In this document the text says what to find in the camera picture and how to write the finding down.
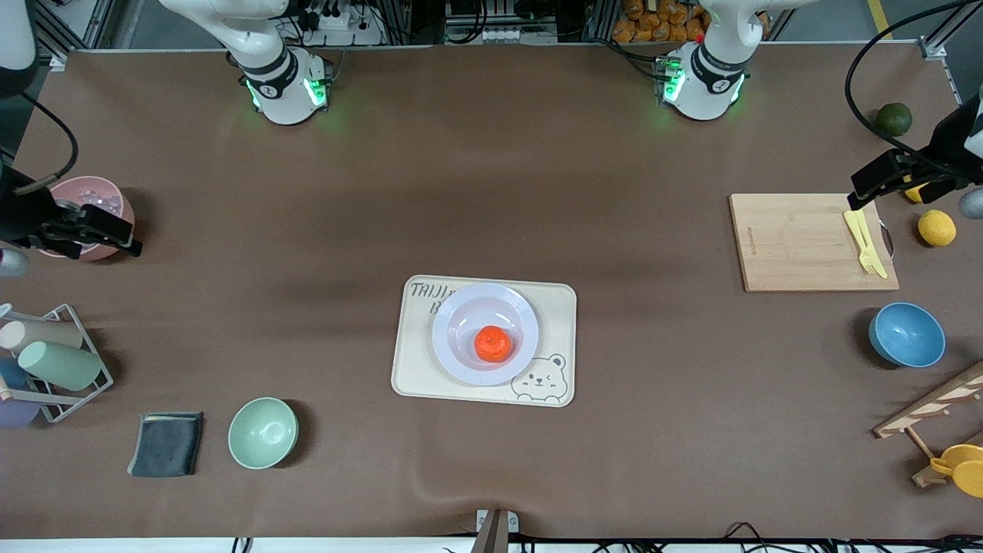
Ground cream bear print tray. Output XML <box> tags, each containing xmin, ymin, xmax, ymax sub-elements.
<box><xmin>391</xmin><ymin>275</ymin><xmax>578</xmax><ymax>408</ymax></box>

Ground yellow plastic fork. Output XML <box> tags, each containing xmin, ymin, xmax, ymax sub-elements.
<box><xmin>844</xmin><ymin>210</ymin><xmax>879</xmax><ymax>276</ymax></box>

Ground bamboo cutting board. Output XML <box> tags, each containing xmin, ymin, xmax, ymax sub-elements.
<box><xmin>729</xmin><ymin>193</ymin><xmax>900</xmax><ymax>293</ymax></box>

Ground purple cup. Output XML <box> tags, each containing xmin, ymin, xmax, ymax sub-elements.
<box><xmin>0</xmin><ymin>397</ymin><xmax>41</xmax><ymax>429</ymax></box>

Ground beige cup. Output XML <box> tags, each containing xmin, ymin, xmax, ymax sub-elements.
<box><xmin>0</xmin><ymin>319</ymin><xmax>84</xmax><ymax>353</ymax></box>

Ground yellow plastic knife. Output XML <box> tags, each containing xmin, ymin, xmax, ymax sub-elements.
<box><xmin>854</xmin><ymin>209</ymin><xmax>889</xmax><ymax>280</ymax></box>

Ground mint green cup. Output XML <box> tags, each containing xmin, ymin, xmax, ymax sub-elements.
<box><xmin>18</xmin><ymin>341</ymin><xmax>103</xmax><ymax>392</ymax></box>

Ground orange fruit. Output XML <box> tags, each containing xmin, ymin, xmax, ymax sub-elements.
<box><xmin>474</xmin><ymin>325</ymin><xmax>514</xmax><ymax>364</ymax></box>

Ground lavender round plate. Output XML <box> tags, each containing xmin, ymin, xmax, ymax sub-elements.
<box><xmin>432</xmin><ymin>283</ymin><xmax>540</xmax><ymax>386</ymax></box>

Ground pink bowl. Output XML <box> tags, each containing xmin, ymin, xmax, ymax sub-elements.
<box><xmin>37</xmin><ymin>176</ymin><xmax>136</xmax><ymax>263</ymax></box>

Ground pile of orange toys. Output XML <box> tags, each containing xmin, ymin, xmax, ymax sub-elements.
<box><xmin>611</xmin><ymin>0</ymin><xmax>711</xmax><ymax>45</ymax></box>

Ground wooden peg drying rack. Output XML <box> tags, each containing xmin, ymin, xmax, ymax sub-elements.
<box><xmin>873</xmin><ymin>361</ymin><xmax>983</xmax><ymax>488</ymax></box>

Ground dark grey folded cloth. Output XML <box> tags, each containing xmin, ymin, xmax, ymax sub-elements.
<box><xmin>127</xmin><ymin>412</ymin><xmax>205</xmax><ymax>478</ymax></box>

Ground grey wire cup rack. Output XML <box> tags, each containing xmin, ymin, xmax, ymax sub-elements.
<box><xmin>0</xmin><ymin>303</ymin><xmax>114</xmax><ymax>424</ymax></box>

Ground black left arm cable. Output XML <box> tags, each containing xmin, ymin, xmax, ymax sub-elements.
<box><xmin>845</xmin><ymin>0</ymin><xmax>983</xmax><ymax>162</ymax></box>

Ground yellow cup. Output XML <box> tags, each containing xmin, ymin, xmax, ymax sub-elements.
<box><xmin>930</xmin><ymin>444</ymin><xmax>983</xmax><ymax>498</ymax></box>

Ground white power strip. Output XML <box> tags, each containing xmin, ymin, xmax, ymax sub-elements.
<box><xmin>301</xmin><ymin>0</ymin><xmax>386</xmax><ymax>47</ymax></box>

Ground aluminium frame corner profile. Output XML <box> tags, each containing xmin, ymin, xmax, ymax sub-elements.
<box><xmin>918</xmin><ymin>35</ymin><xmax>965</xmax><ymax>107</ymax></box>

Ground brown table mat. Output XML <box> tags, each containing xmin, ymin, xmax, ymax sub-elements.
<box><xmin>0</xmin><ymin>42</ymin><xmax>983</xmax><ymax>541</ymax></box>

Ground dark green avocado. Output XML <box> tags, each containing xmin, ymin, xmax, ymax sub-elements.
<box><xmin>876</xmin><ymin>103</ymin><xmax>914</xmax><ymax>138</ymax></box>

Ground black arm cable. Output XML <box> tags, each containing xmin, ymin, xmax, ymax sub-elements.
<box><xmin>0</xmin><ymin>92</ymin><xmax>80</xmax><ymax>194</ymax></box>
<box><xmin>845</xmin><ymin>0</ymin><xmax>983</xmax><ymax>162</ymax></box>

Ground black cables along table edge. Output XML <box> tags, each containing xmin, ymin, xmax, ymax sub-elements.
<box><xmin>591</xmin><ymin>521</ymin><xmax>983</xmax><ymax>553</ymax></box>

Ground blue bowl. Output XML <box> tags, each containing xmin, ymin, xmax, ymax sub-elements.
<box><xmin>869</xmin><ymin>302</ymin><xmax>947</xmax><ymax>369</ymax></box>

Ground mint green bowl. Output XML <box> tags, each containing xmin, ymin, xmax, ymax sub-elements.
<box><xmin>227</xmin><ymin>397</ymin><xmax>299</xmax><ymax>470</ymax></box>

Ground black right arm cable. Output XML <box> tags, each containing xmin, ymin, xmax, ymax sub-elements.
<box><xmin>0</xmin><ymin>92</ymin><xmax>80</xmax><ymax>194</ymax></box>

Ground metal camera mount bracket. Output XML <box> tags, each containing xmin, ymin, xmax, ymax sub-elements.
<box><xmin>470</xmin><ymin>508</ymin><xmax>520</xmax><ymax>553</ymax></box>

